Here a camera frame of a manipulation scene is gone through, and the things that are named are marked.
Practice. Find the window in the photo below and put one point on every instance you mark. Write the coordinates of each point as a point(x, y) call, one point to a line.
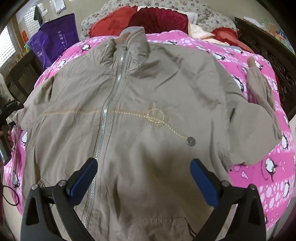
point(5, 46)

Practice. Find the pink penguin print blanket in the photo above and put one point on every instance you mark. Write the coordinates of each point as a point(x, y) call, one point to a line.
point(254, 177)

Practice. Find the dark wooden cabinet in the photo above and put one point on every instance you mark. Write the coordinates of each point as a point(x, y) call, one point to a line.
point(23, 71)

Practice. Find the hanging dark green garment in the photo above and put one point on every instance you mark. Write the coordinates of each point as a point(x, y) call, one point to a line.
point(38, 15)

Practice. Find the red embroidered pillow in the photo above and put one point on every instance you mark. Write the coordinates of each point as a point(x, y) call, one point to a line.
point(111, 24)

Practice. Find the wall calendar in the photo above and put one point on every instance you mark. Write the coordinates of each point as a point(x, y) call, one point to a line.
point(59, 5)

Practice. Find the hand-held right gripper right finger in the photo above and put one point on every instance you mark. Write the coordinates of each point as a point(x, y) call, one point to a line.
point(203, 183)

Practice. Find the floral quilt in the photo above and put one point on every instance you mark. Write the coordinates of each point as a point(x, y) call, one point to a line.
point(208, 16)

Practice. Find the purple bag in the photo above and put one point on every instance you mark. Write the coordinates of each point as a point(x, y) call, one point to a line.
point(55, 39)

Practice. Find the red frilled pillow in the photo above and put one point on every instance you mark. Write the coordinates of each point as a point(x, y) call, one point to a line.
point(227, 37)

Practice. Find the dark wooden headboard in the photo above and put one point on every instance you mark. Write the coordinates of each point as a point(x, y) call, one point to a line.
point(272, 53)

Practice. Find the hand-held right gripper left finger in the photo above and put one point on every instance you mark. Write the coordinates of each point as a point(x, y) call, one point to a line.
point(84, 182)

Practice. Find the dark red velvet pillow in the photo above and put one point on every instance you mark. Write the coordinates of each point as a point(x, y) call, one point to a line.
point(159, 19)

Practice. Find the peach fluffy cloth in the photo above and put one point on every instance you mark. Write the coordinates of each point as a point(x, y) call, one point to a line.
point(200, 32)

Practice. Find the person's left hand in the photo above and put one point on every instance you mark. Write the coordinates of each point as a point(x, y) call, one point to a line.
point(9, 137)

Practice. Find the khaki zip jacket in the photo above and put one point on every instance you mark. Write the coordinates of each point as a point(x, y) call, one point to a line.
point(143, 92)

